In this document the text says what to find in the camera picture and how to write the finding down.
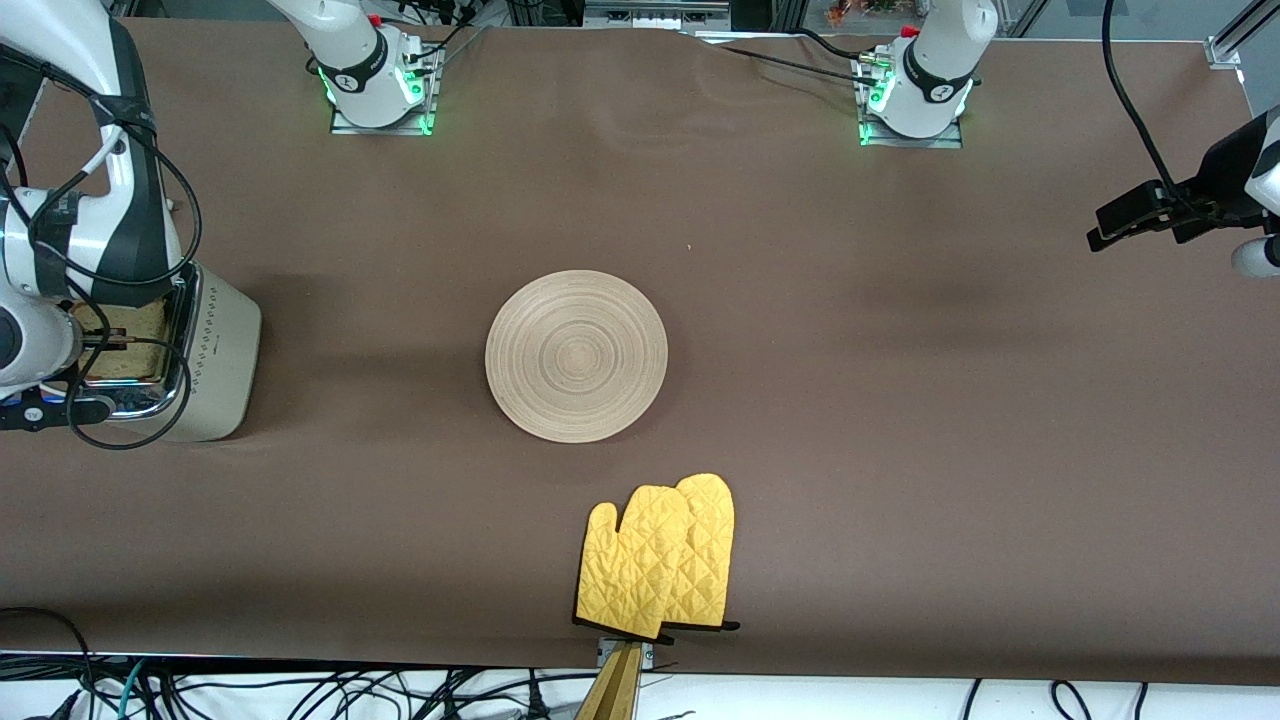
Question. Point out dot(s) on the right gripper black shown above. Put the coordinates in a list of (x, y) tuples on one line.
[(114, 332)]

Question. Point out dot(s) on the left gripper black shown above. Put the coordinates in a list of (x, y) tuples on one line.
[(1222, 172)]

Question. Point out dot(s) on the brown bread slice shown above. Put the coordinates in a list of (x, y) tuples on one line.
[(145, 360)]

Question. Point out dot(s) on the round wooden plate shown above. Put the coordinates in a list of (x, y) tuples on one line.
[(575, 355)]

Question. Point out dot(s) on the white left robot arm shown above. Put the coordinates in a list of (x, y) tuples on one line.
[(930, 60)]

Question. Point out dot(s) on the beige chrome toaster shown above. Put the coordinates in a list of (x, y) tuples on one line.
[(225, 350)]

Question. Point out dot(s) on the aluminium corner profile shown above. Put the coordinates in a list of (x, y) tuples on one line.
[(1225, 50)]

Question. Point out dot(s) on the orange objects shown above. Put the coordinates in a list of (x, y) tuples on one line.
[(850, 12)]

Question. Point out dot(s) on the brown table cover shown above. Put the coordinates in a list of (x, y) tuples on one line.
[(640, 200)]

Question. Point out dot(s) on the grey metal box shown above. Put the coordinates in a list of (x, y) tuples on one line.
[(650, 12)]

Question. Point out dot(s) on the yellow quilted oven mitt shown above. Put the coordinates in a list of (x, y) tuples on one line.
[(630, 570), (712, 560)]

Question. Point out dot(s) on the wooden stick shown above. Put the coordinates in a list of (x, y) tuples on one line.
[(612, 695)]

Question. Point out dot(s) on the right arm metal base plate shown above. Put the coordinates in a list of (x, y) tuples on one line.
[(350, 130)]

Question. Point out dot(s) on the small metal bracket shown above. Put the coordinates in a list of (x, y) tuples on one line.
[(603, 650)]

